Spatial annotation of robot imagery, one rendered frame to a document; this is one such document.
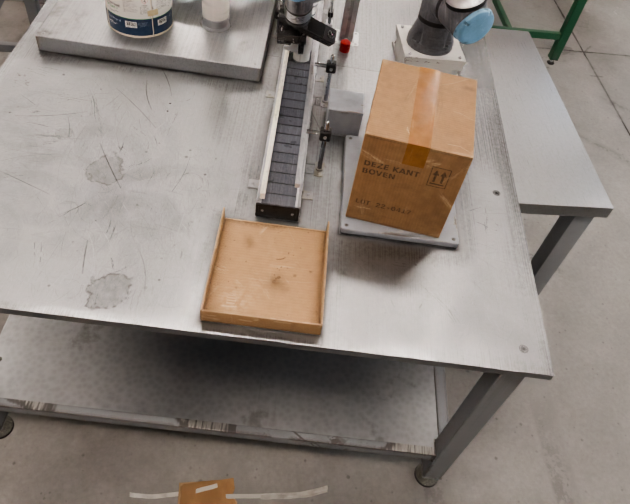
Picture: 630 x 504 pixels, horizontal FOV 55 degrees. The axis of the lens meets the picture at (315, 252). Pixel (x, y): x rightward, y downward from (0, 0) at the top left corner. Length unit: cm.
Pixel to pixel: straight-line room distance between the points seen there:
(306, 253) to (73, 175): 62
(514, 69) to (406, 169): 97
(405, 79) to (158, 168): 67
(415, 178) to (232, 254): 46
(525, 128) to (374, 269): 79
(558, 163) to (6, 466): 190
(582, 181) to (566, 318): 91
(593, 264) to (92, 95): 217
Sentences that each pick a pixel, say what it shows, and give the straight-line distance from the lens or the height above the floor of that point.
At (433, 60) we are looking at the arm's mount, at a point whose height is 90.
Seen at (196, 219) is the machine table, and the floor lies 83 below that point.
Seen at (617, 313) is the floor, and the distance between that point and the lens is 284.
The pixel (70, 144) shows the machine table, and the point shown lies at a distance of 174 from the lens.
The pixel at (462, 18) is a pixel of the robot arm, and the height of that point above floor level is 110.
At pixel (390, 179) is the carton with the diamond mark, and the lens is 142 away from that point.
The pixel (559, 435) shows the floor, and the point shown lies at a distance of 241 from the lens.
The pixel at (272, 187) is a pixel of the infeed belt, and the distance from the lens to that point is 152.
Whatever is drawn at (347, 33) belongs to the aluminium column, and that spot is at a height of 86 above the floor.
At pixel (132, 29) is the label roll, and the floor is 91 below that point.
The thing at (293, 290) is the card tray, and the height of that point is 83.
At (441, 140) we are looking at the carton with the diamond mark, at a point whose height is 112.
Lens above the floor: 196
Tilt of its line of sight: 50 degrees down
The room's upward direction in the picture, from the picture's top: 11 degrees clockwise
